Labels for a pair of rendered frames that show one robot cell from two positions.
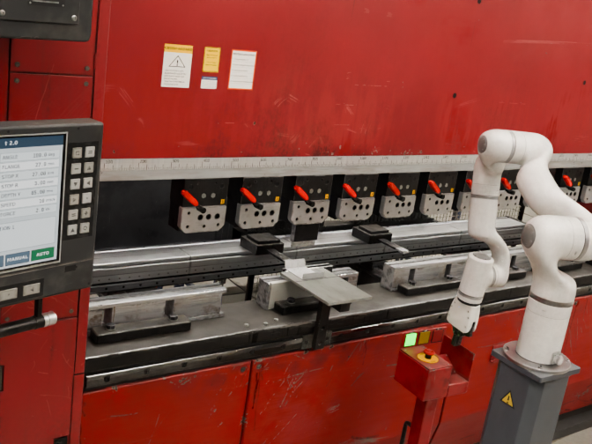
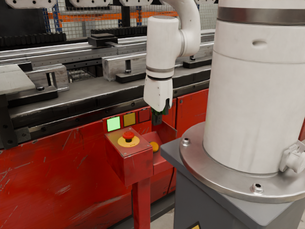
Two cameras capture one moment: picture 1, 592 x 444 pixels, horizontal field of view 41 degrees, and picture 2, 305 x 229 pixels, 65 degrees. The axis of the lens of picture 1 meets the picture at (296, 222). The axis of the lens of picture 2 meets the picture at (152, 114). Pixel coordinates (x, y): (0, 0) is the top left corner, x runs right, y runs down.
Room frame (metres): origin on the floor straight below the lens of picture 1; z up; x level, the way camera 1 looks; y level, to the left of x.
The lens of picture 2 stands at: (1.79, -0.61, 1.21)
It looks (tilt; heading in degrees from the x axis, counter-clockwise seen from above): 26 degrees down; 2
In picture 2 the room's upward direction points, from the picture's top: straight up
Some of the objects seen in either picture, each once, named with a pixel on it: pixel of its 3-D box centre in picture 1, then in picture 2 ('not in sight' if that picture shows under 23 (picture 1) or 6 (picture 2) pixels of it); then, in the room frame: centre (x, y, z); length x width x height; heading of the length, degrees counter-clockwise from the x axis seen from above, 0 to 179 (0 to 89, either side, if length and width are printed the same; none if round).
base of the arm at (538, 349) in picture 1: (543, 329); (255, 95); (2.09, -0.73, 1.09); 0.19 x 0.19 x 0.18
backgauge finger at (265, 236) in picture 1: (273, 249); not in sight; (2.67, 0.06, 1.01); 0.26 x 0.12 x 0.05; 38
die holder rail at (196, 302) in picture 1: (150, 308); not in sight; (2.21, 0.40, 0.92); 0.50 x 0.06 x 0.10; 128
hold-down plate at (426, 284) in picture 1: (430, 285); (146, 72); (2.88, -0.55, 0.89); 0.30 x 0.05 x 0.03; 128
